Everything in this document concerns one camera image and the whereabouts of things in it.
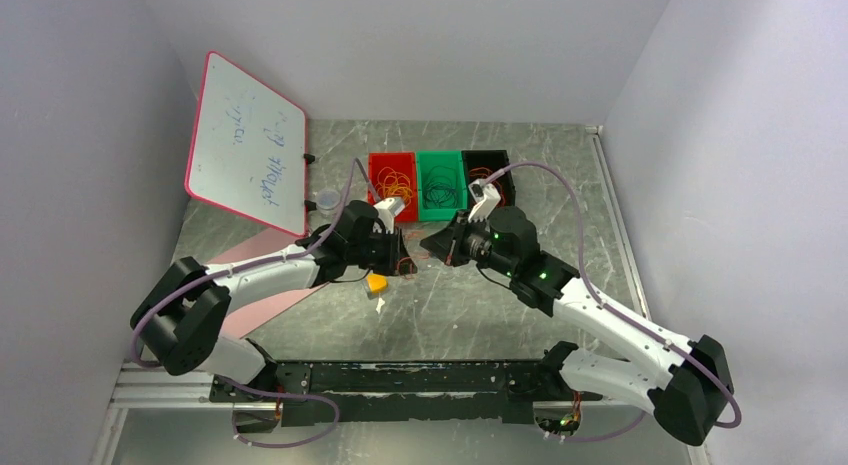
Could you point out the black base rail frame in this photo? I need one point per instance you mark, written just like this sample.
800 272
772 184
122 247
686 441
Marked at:
512 391

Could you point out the red plastic bin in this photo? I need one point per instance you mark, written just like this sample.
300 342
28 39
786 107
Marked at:
394 174

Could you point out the yellow eraser block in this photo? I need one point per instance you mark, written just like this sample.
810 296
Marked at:
375 284

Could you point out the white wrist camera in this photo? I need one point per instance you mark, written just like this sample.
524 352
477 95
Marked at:
486 197
389 209

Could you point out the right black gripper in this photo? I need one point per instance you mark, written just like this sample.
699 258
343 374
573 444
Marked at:
447 244

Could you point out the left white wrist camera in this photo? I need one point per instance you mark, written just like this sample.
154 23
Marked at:
389 209

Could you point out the green plastic bin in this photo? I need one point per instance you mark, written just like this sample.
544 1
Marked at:
441 185

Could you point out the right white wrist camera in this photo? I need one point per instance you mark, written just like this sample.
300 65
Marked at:
486 197

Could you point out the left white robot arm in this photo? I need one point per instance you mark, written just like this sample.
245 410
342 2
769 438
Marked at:
181 320

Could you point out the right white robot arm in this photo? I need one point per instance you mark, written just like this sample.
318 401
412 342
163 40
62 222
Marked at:
684 384

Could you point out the clear jar of paperclips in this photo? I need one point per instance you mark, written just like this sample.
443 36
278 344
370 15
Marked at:
327 201

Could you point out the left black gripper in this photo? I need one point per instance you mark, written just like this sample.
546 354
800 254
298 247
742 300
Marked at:
396 249

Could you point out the pink framed whiteboard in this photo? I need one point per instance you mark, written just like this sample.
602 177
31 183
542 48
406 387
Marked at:
248 149

